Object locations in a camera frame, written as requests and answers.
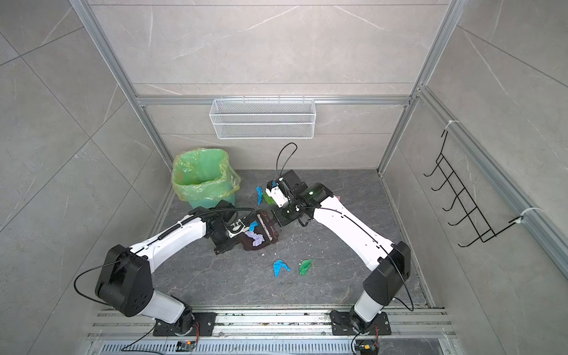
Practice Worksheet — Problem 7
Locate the brown cartoon face brush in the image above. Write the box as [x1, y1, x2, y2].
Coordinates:
[257, 209, 280, 243]

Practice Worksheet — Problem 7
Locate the blue paper scrap near dustpan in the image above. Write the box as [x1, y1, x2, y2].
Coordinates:
[248, 221, 258, 232]

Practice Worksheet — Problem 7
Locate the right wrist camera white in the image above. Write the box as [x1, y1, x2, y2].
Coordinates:
[265, 177, 290, 208]

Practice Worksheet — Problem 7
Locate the dark brown dustpan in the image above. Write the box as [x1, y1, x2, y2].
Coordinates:
[212, 220, 279, 254]

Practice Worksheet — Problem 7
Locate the dark green paper scrap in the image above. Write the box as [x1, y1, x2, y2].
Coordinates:
[299, 259, 312, 276]

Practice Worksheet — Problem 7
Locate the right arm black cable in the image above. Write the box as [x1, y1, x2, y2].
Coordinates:
[275, 142, 299, 176]

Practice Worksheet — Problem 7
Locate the white wire mesh basket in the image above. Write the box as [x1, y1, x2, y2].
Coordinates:
[209, 98, 317, 140]

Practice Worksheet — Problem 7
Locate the blue paper scrap far left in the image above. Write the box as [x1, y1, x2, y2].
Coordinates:
[256, 186, 264, 206]

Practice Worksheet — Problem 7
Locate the lime green paper scrap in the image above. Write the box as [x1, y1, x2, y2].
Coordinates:
[263, 192, 276, 205]

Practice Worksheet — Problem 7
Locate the blue paper scrap near middle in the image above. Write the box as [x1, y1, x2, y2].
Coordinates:
[273, 260, 291, 278]

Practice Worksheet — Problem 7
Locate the green plastic trash bin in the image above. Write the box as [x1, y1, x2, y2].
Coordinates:
[172, 148, 237, 210]

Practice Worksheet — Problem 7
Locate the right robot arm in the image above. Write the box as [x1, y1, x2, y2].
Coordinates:
[266, 170, 411, 335]

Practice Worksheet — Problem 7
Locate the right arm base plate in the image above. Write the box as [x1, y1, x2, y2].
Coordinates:
[329, 310, 392, 336]

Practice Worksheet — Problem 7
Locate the black wire hook rack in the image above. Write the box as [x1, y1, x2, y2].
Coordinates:
[423, 130, 525, 249]

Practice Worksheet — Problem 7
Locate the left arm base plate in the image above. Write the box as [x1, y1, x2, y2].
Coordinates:
[152, 312, 217, 337]

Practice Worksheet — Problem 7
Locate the aluminium rail front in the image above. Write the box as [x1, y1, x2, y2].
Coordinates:
[84, 306, 456, 340]

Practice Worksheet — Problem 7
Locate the purple paper scrap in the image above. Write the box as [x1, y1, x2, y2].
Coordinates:
[247, 231, 265, 248]

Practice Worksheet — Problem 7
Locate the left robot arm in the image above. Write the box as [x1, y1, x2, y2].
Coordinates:
[95, 200, 238, 325]

